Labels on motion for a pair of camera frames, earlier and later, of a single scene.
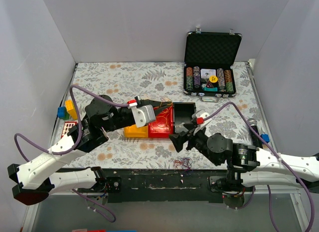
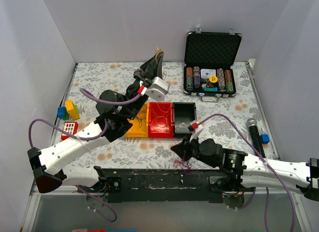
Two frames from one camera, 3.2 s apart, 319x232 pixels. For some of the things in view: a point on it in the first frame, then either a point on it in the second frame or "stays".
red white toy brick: x=68 y=124 stays
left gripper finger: x=157 y=112 -> x=159 y=68
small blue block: x=265 y=136 stays
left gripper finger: x=155 y=104 -> x=149 y=67
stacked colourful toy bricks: x=68 y=112 stays
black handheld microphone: x=255 y=139 stays
